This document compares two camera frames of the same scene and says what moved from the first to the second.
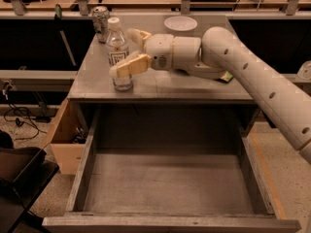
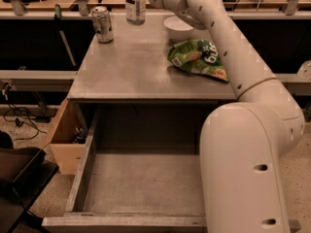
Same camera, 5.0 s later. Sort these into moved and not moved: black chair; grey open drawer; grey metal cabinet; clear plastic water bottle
Moved: clear plastic water bottle
Not moved: grey open drawer; black chair; grey metal cabinet
